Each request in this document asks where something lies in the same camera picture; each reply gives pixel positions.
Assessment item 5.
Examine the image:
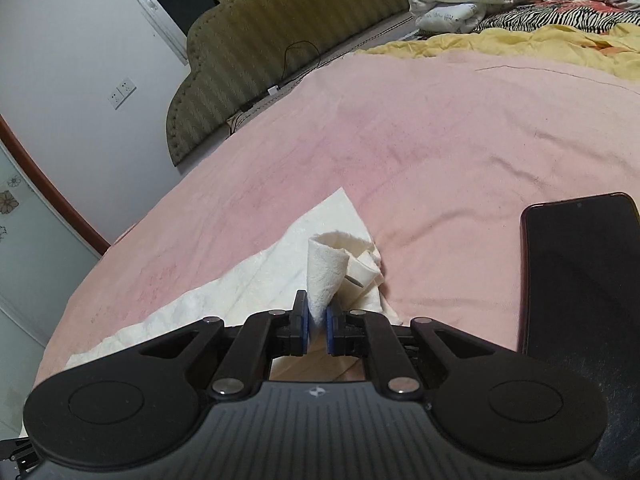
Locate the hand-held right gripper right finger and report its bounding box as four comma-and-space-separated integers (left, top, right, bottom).
324, 307, 501, 396

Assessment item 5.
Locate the brown curved door frame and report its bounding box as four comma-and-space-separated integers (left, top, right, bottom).
0, 114, 112, 257

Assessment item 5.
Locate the black smartphone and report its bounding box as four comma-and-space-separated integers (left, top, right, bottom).
517, 192, 640, 361

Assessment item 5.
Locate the olive green headboard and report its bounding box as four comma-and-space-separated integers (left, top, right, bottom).
166, 0, 457, 168

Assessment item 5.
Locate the zebra floral blanket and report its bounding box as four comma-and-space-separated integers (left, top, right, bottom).
472, 0, 640, 36

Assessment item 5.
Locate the white wall socket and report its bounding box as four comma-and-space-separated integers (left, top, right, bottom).
108, 77, 137, 110

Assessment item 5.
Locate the dark cloth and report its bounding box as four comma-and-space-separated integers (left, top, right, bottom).
592, 345, 640, 480

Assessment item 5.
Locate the thin black cable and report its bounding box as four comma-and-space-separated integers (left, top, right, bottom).
277, 40, 323, 86

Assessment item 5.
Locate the white towel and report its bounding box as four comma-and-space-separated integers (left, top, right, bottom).
65, 187, 405, 370

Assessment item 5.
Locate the yellow blanket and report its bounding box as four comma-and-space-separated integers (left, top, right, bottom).
356, 22, 640, 83

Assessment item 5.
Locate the pink blanket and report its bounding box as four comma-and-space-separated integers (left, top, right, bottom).
34, 50, 640, 386

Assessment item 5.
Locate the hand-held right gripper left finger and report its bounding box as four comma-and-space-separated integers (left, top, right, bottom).
134, 289, 314, 402

